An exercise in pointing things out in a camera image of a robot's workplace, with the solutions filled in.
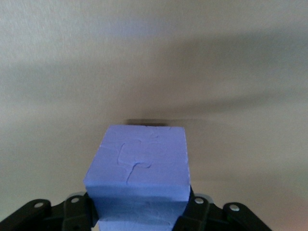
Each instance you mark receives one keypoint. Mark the indigo blue foam block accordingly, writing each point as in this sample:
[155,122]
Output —
[139,168]

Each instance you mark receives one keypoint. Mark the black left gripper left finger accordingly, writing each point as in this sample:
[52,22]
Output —
[48,219]

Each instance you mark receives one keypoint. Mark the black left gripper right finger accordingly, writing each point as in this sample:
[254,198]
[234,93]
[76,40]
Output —
[216,219]

